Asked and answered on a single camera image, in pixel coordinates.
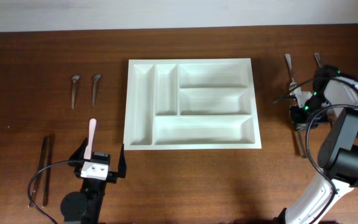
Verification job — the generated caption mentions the pink plastic knife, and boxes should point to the pink plastic knife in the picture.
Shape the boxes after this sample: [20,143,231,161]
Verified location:
[84,118,97,160]

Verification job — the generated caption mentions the small metal spoon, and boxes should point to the small metal spoon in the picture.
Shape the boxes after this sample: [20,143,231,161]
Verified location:
[71,75,80,109]
[92,73,102,107]

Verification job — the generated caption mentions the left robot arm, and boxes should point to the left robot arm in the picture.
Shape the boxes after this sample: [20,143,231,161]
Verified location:
[60,138,127,223]

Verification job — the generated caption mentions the small metal spoon right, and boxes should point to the small metal spoon right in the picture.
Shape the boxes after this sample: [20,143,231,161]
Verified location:
[92,73,102,107]

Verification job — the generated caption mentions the small metal spoon left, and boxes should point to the small metal spoon left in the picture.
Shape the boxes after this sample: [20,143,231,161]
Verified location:
[71,75,80,109]

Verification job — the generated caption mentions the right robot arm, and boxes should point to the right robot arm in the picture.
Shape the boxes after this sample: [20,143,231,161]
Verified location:
[274,65,358,223]

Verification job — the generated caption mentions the white plastic cutlery tray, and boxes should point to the white plastic cutlery tray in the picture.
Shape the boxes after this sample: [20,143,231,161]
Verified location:
[124,58,262,151]

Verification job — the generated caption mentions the metal tongs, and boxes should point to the metal tongs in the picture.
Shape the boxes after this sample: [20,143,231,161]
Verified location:
[28,135,51,209]

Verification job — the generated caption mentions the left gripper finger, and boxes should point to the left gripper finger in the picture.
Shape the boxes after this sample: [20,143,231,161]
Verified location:
[69,138,88,166]
[117,144,127,178]

